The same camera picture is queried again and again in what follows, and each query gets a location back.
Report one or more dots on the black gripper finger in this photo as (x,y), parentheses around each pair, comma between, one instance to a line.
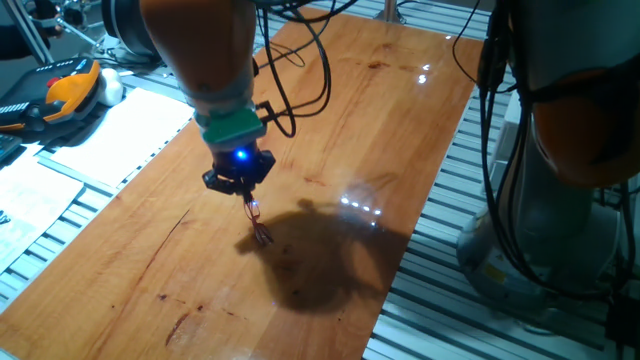
(220,182)
(267,162)

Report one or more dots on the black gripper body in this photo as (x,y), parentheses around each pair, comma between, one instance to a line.
(240,165)

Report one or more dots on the red-framed glasses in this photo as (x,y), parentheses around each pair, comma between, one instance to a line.
(262,235)

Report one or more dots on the forearm in dark sleeve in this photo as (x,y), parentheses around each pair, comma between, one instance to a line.
(15,45)

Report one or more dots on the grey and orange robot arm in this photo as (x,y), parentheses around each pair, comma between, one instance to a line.
(210,50)

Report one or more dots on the black-framed glasses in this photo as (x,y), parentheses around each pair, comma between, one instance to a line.
(4,218)

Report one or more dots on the white printed paper sheet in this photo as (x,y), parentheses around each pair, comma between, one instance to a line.
(35,200)
(125,135)

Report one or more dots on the glossy wooden board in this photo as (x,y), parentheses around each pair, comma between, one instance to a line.
(150,280)

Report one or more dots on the white computer mouse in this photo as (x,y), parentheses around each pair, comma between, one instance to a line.
(111,87)

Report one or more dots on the orange and black teach pendant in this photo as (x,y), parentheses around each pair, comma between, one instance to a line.
(65,95)

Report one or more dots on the black filament spool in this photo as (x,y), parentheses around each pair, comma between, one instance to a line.
(125,25)

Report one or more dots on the black keyboard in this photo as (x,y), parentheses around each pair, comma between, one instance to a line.
(7,147)

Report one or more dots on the grey diagonal bar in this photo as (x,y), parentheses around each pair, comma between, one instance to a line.
(27,30)

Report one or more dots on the aluminium frame post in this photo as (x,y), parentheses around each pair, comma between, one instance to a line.
(390,7)

